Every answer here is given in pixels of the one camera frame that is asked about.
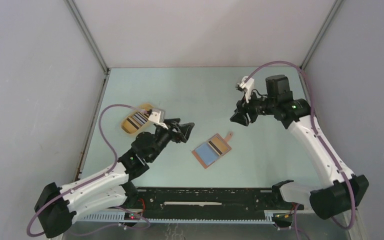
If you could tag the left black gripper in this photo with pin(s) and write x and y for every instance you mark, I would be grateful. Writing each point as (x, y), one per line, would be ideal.
(184, 129)

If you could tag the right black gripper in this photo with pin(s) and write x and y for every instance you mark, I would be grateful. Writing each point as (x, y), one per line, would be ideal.
(247, 108)

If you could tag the tan card with black stripe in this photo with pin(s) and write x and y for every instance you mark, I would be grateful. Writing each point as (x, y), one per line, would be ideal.
(219, 145)

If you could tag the brown leather card holder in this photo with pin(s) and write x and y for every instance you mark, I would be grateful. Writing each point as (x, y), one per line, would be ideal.
(205, 155)

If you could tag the yellow oval card tray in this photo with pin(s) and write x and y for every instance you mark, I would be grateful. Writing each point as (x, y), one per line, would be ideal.
(144, 108)

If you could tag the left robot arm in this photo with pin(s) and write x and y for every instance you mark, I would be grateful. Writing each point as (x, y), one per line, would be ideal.
(59, 207)

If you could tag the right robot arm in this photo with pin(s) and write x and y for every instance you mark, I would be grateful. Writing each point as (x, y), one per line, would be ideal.
(295, 116)

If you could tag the cards in tray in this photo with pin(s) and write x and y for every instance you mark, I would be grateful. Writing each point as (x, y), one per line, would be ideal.
(136, 120)

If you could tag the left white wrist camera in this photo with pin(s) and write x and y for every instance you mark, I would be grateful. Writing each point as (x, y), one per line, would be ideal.
(156, 116)

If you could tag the aluminium frame rail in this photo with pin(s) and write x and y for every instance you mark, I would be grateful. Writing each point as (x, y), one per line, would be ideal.
(326, 203)

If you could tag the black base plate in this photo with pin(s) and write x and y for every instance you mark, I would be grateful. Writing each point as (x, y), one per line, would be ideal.
(217, 204)

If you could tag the grey cable duct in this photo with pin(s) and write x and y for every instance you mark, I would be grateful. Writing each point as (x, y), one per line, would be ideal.
(121, 217)

